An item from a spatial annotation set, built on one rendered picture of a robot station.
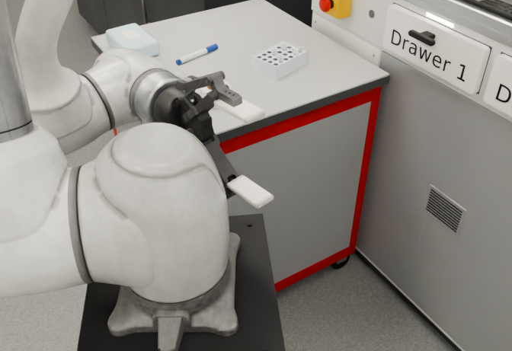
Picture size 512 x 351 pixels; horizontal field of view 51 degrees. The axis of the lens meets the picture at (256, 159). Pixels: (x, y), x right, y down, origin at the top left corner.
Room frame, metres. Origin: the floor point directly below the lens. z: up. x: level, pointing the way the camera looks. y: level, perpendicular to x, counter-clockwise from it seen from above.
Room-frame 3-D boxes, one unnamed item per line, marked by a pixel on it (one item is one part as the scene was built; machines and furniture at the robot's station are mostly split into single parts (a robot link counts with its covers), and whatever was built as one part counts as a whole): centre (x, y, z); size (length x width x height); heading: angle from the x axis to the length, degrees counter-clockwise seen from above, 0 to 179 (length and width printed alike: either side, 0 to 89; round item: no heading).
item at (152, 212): (0.52, 0.13, 0.94); 0.18 x 0.16 x 0.22; 101
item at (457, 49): (1.14, -0.40, 0.87); 0.29 x 0.02 x 0.11; 32
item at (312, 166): (1.33, 0.07, 0.38); 0.62 x 0.58 x 0.76; 32
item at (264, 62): (1.26, -0.06, 0.78); 0.12 x 0.08 x 0.04; 136
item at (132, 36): (1.36, 0.34, 0.78); 0.15 x 0.10 x 0.04; 35
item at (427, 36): (1.13, -0.38, 0.91); 0.07 x 0.04 x 0.01; 32
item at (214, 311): (0.51, 0.12, 0.80); 0.22 x 0.18 x 0.06; 0
